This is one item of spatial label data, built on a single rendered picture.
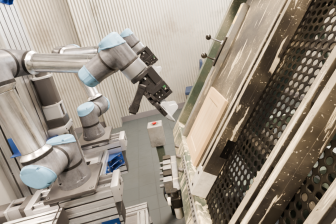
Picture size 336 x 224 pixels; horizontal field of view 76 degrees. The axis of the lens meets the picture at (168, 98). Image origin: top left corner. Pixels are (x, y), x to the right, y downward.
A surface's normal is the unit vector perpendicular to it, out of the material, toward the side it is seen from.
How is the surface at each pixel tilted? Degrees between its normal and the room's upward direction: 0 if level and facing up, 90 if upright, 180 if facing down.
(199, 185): 90
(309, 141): 90
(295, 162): 90
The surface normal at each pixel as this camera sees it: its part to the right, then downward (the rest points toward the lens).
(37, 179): -0.04, 0.43
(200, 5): 0.15, 0.26
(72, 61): -0.07, -0.07
